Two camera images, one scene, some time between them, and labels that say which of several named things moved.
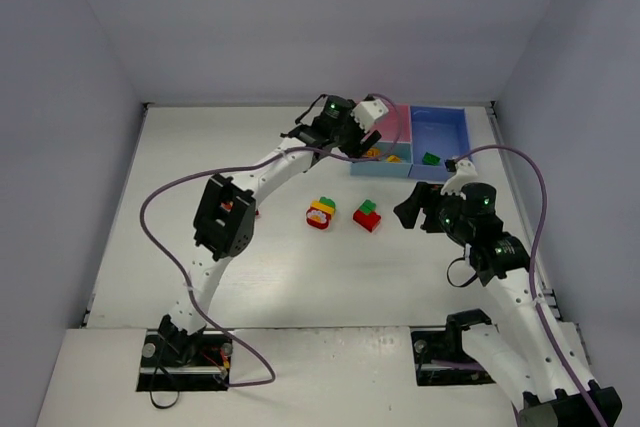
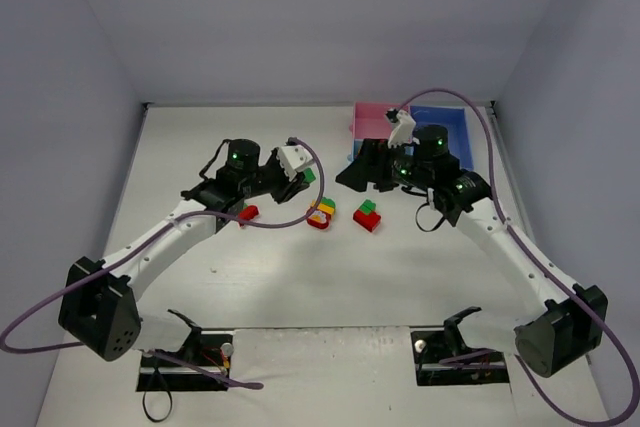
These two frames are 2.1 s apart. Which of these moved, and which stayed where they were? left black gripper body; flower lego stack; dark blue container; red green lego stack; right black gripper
Moved: left black gripper body; right black gripper
Stayed: flower lego stack; red green lego stack; dark blue container
